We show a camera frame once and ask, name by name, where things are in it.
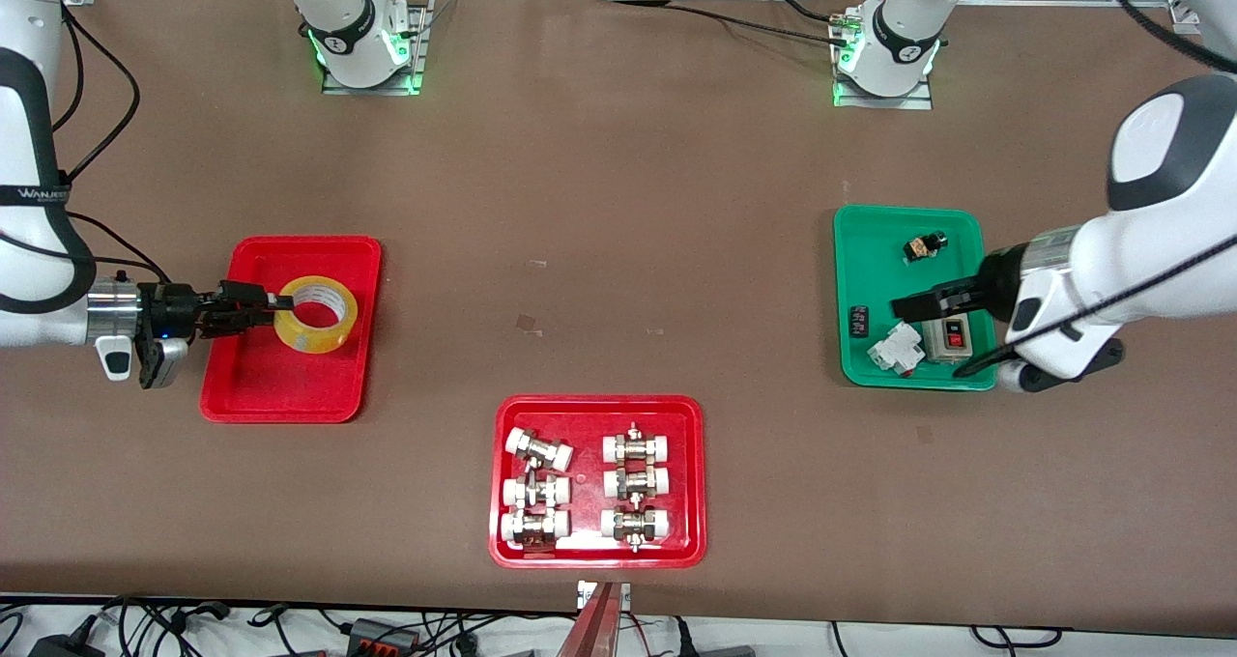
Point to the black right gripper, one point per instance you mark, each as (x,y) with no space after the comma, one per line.
(170,307)

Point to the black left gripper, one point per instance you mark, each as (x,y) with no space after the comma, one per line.
(992,278)

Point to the yellow clear packing tape roll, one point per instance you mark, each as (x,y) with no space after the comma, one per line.
(314,338)

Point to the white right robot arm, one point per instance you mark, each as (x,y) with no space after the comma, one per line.
(19,10)

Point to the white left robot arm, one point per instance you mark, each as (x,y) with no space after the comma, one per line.
(1160,242)

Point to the green plastic tray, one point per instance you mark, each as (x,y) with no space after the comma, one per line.
(889,280)

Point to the red plastic tray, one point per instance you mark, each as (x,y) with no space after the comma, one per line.
(589,551)
(280,386)

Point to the small black orange component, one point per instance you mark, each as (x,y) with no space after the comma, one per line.
(920,247)

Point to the white circuit breaker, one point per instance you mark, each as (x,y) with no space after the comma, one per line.
(894,350)

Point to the dark brown cylindrical capacitor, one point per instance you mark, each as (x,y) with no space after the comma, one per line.
(859,322)

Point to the white-ended metal ball valve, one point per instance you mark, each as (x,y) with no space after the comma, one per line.
(534,527)
(635,525)
(539,450)
(536,491)
(636,483)
(636,447)

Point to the black power strip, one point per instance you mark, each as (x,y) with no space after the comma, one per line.
(384,636)

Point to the black power adapter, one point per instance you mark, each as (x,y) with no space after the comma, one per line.
(63,645)

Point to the grey push-button switch box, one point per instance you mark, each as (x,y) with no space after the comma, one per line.
(947,343)

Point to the aluminium arm base plate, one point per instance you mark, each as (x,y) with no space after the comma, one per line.
(372,87)
(884,101)

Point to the red aluminium camera beam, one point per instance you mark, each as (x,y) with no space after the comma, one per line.
(591,628)

